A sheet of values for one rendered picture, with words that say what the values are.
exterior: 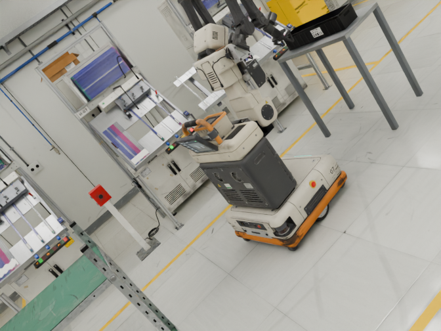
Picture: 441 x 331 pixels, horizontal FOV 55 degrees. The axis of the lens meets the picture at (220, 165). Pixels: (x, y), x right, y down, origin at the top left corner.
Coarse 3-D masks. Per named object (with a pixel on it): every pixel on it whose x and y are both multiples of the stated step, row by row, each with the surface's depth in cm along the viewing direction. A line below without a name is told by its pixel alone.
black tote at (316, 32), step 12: (336, 12) 307; (348, 12) 293; (312, 24) 328; (324, 24) 300; (336, 24) 293; (348, 24) 293; (288, 36) 330; (300, 36) 322; (312, 36) 314; (324, 36) 307
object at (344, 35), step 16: (384, 16) 303; (352, 32) 285; (384, 32) 308; (304, 48) 317; (320, 48) 302; (352, 48) 285; (400, 64) 317; (336, 80) 370; (368, 80) 293; (416, 80) 321; (304, 96) 350; (416, 96) 327; (384, 112) 304; (320, 128) 362
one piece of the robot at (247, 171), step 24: (192, 120) 255; (240, 120) 269; (216, 144) 256; (240, 144) 244; (264, 144) 253; (216, 168) 273; (240, 168) 250; (264, 168) 252; (240, 192) 273; (264, 192) 253; (288, 192) 262
